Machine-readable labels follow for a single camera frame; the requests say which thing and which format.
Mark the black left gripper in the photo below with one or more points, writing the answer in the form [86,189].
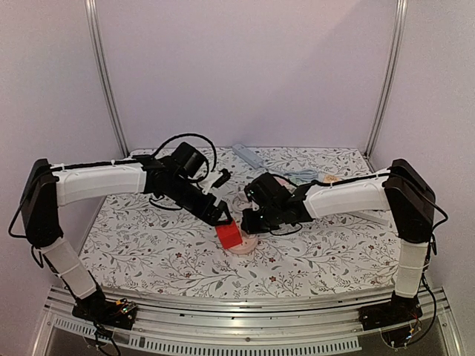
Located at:
[203,212]

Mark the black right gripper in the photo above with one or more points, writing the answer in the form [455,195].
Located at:
[251,217]

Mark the red cube socket adapter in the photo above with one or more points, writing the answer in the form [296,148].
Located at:
[229,235]

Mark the round pink power socket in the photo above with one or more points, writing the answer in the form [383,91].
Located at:
[247,246]

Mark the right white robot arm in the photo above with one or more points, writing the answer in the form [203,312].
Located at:
[399,192]

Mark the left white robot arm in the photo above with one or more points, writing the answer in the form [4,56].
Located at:
[51,189]

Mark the beige cube socket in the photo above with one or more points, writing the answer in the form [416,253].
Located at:
[330,179]

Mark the light blue power strip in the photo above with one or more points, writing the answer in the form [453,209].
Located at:
[248,156]

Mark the floral patterned table mat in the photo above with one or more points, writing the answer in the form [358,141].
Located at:
[145,245]

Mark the white power strip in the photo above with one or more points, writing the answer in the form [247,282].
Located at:
[378,217]

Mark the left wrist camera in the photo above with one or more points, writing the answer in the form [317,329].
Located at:
[222,177]

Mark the aluminium front rail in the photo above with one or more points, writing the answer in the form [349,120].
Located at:
[318,325]

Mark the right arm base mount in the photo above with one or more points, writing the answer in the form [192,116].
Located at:
[399,320]

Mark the right aluminium corner post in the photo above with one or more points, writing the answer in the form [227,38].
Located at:
[390,72]

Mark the aluminium corner post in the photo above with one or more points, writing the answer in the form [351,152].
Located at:
[390,72]
[92,17]

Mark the left aluminium corner post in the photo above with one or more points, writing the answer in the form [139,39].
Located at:
[92,17]

